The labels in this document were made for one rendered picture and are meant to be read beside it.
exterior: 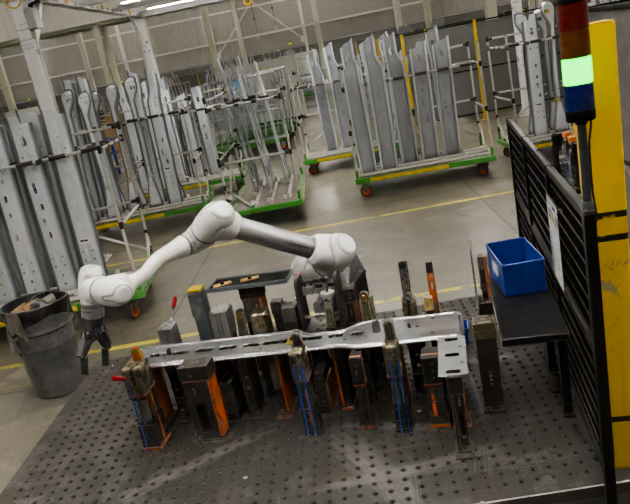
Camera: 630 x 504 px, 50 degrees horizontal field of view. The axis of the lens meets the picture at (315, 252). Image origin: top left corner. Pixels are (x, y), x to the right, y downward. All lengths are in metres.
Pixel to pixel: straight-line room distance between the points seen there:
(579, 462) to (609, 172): 0.94
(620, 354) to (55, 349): 4.09
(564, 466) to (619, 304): 0.57
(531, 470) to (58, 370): 3.83
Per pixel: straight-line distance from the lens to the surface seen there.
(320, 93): 12.17
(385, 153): 9.52
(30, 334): 5.26
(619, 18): 4.46
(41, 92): 9.01
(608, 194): 1.98
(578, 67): 1.76
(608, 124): 1.94
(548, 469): 2.33
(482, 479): 2.31
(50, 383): 5.43
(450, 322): 2.63
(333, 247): 3.10
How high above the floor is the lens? 2.07
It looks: 16 degrees down
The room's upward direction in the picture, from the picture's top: 11 degrees counter-clockwise
